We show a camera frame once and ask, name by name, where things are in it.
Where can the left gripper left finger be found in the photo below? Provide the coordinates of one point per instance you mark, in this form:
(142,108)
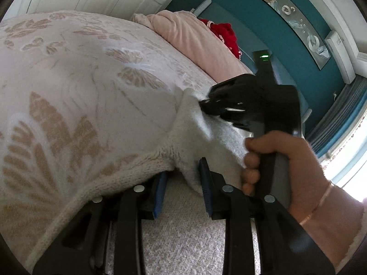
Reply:
(145,200)

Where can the floral pink bedspread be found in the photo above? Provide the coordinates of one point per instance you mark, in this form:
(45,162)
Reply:
(68,70)

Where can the right forearm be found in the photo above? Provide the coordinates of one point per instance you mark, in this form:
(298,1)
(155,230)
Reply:
(338,226)

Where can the floral wall picture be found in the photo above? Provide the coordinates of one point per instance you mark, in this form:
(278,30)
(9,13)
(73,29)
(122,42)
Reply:
(302,27)

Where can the teal upholstered headboard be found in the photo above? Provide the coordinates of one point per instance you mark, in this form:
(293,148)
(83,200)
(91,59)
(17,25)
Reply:
(244,94)

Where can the cream knitted sweater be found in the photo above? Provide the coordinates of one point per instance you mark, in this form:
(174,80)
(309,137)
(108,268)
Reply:
(183,240)

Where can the pink fluffy pillow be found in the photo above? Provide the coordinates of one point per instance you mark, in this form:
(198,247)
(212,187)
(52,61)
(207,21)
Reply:
(195,40)

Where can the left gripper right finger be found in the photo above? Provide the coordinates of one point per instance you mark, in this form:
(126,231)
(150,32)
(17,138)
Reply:
(221,199)

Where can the red plush toy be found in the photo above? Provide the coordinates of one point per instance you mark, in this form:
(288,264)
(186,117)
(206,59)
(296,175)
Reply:
(226,34)

